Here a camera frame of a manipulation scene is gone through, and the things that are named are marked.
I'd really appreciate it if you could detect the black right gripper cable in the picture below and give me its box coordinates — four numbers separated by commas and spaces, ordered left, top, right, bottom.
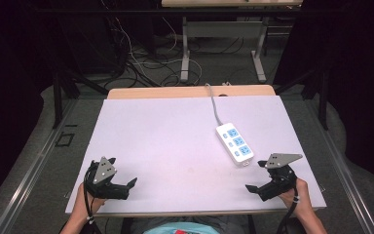
275, 186, 301, 234

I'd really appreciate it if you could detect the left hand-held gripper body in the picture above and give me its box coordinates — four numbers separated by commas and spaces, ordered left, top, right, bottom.
84, 156, 131, 200

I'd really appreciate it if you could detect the person's right hand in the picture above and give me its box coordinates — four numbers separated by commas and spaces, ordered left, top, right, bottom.
278, 177, 314, 217

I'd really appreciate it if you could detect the tangle of floor cables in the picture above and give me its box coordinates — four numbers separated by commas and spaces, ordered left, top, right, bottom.
100, 6, 251, 89

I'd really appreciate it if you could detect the black metal stand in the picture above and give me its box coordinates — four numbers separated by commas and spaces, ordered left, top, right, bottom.
50, 64, 110, 130
274, 64, 330, 132

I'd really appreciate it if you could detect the wooden table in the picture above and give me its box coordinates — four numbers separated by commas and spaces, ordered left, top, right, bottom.
106, 84, 277, 100

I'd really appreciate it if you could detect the person's light blue shirt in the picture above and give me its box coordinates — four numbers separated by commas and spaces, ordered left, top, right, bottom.
141, 221, 221, 234

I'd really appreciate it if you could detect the white table mat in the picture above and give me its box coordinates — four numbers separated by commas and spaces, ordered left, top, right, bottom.
64, 95, 327, 215

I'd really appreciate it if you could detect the metal floor rail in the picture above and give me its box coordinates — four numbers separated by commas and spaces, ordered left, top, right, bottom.
305, 98, 374, 234
0, 97, 79, 234

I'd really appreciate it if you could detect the white power strip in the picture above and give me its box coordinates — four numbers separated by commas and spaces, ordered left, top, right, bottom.
215, 122, 255, 168

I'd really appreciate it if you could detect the grey power strip cable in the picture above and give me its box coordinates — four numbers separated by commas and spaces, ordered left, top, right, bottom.
205, 82, 225, 127

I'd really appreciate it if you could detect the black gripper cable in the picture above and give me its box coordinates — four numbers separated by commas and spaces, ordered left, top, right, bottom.
83, 162, 103, 234
275, 186, 301, 234

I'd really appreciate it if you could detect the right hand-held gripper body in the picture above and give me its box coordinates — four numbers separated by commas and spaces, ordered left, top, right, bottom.
256, 153, 304, 202

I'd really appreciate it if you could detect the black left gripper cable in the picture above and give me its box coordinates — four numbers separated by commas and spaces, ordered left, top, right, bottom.
83, 162, 103, 234

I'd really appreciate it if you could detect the white metal desk frame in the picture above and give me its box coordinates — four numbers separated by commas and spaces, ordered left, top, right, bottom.
161, 0, 304, 84

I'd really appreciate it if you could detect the person's left hand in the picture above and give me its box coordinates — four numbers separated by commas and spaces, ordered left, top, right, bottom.
74, 182, 107, 218

